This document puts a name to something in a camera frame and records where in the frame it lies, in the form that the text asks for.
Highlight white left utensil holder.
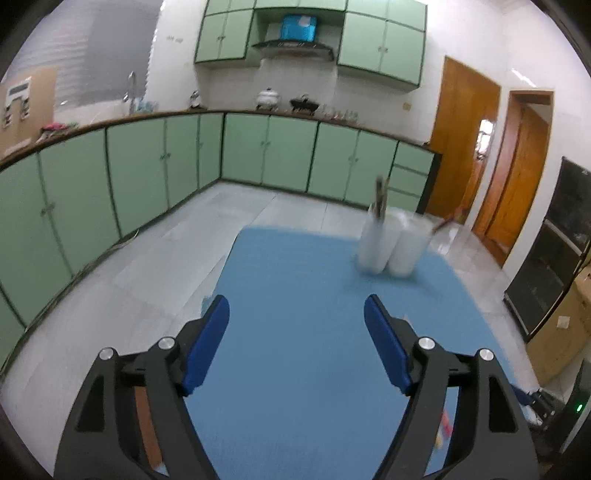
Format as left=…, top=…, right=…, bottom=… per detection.
left=356, top=206, right=407, bottom=274

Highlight range hood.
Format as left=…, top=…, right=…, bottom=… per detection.
left=252, top=40, right=335, bottom=62

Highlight white pot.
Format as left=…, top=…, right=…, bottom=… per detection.
left=256, top=88, right=281, bottom=111

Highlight wooden door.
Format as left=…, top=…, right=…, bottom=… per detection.
left=473, top=89, right=554, bottom=266
left=426, top=57, right=501, bottom=223

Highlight black glass cabinet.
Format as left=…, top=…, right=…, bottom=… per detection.
left=503, top=158, right=590, bottom=341

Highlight black wok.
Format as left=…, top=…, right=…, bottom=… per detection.
left=290, top=94, right=320, bottom=116

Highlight cardboard box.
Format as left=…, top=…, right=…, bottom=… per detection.
left=526, top=266, right=590, bottom=386

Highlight green cabinet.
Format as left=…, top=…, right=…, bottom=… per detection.
left=194, top=0, right=256, bottom=64
left=337, top=0, right=428, bottom=91

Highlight black utensil in holder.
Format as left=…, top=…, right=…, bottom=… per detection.
left=373, top=176, right=388, bottom=222

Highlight blue box on hood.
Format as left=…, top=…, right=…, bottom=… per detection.
left=280, top=15, right=318, bottom=42

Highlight wooden door right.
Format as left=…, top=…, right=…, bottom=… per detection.
left=473, top=89, right=554, bottom=266

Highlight white right utensil holder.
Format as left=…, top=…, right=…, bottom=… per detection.
left=387, top=210, right=436, bottom=278

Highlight green upper right cabinet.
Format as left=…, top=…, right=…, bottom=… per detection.
left=337, top=0, right=428, bottom=91

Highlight glass jars on counter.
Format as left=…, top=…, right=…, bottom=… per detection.
left=320, top=105, right=359, bottom=124

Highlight green lower kitchen cabinets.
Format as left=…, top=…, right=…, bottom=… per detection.
left=1, top=111, right=441, bottom=359

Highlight green upper left cabinet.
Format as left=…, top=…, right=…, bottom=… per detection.
left=194, top=0, right=256, bottom=64

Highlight kettle on counter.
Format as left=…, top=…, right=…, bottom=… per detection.
left=189, top=91, right=201, bottom=109

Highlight sink faucet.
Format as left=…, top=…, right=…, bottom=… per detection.
left=122, top=71, right=137, bottom=116

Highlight wooden door left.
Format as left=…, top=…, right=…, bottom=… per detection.
left=426, top=57, right=501, bottom=223

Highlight white utensil holder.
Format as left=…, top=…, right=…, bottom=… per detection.
left=387, top=210, right=436, bottom=278
left=356, top=206, right=407, bottom=274

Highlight blue table mat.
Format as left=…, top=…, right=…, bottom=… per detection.
left=184, top=227, right=507, bottom=479

